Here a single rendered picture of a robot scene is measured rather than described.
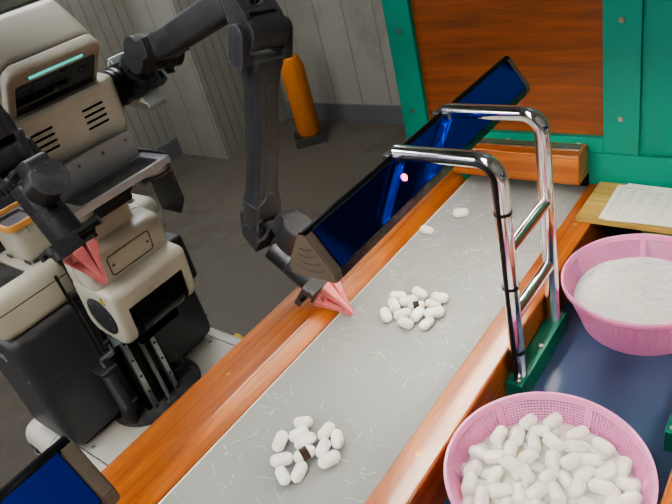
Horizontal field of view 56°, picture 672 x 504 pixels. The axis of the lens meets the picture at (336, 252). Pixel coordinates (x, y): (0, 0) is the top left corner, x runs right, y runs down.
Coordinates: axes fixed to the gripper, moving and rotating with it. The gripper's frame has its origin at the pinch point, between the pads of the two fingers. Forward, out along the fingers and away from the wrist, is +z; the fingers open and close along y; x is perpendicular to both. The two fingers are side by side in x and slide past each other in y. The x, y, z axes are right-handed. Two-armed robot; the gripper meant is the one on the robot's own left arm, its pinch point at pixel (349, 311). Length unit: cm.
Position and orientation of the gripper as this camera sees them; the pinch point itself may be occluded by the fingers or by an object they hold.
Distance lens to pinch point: 122.0
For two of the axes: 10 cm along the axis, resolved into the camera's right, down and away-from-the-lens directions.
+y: 5.9, -5.4, 6.0
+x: -3.1, 5.4, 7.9
